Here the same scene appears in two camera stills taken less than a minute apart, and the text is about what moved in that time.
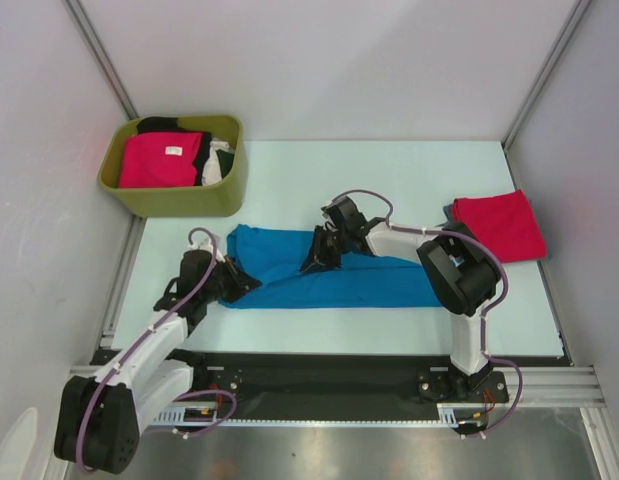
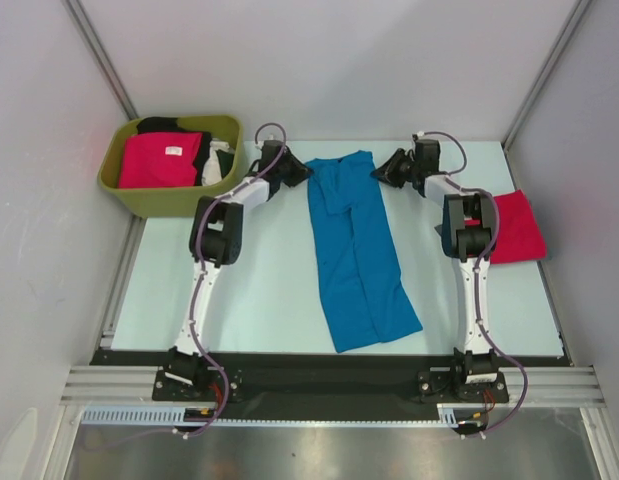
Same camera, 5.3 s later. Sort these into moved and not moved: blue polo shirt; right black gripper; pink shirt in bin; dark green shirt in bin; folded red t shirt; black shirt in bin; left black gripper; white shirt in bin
Moved: left black gripper; blue polo shirt; right black gripper
Not moved: white shirt in bin; pink shirt in bin; folded red t shirt; dark green shirt in bin; black shirt in bin
